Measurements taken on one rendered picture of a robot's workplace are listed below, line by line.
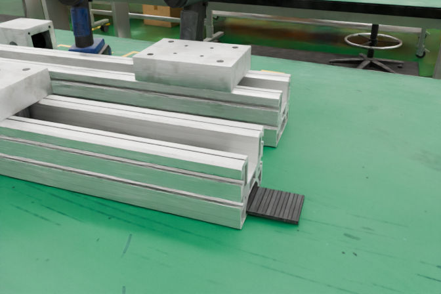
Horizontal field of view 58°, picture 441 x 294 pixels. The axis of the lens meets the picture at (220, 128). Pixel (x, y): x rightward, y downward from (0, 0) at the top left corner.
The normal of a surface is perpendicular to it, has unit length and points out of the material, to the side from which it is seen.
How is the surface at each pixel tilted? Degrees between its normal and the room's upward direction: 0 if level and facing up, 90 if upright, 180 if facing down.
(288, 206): 0
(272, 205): 0
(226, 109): 90
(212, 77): 90
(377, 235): 0
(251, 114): 90
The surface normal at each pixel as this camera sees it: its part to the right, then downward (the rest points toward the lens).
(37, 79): 0.94, 0.15
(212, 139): -0.33, 0.44
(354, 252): -0.01, -0.88
